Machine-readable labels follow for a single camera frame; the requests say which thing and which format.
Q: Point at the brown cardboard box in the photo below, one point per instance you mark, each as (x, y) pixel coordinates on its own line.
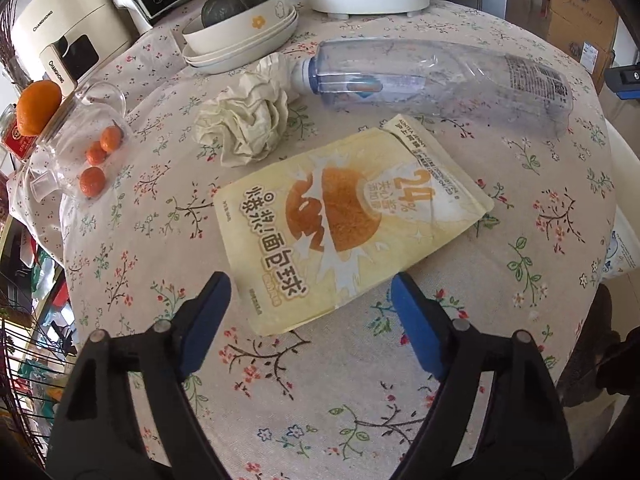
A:
(599, 16)
(584, 47)

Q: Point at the brown cardboard box lower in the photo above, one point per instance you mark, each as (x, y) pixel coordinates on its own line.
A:
(584, 47)

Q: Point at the red tea tin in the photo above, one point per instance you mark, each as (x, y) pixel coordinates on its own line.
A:
(17, 144)

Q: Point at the white blue patterned container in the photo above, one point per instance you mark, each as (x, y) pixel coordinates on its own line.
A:
(622, 255)

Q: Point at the white plate under bowl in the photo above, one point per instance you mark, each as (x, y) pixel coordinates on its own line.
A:
(226, 60)

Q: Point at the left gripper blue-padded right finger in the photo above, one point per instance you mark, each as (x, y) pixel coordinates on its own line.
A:
(524, 433)

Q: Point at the dried branches in vase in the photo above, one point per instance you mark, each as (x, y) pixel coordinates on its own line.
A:
(10, 63)

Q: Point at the glass jar with handle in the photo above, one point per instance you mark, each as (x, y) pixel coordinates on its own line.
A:
(63, 142)

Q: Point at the floral tablecloth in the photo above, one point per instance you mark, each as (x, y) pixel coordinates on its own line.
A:
(342, 397)

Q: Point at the white tissue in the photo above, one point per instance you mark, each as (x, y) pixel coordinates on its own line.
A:
(248, 119)

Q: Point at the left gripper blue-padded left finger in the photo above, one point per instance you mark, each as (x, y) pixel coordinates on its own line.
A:
(96, 434)

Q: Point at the clear plastic bottle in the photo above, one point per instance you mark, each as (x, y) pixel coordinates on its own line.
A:
(438, 79)

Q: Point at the yellow bread ball bag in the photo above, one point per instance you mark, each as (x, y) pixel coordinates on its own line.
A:
(308, 235)

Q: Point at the large orange on jar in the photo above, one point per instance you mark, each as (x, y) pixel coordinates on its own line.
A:
(36, 106)

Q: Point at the cream air fryer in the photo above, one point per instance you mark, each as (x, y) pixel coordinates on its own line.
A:
(70, 38)

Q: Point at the small orange fruit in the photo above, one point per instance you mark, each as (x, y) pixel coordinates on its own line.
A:
(111, 139)
(95, 154)
(92, 182)

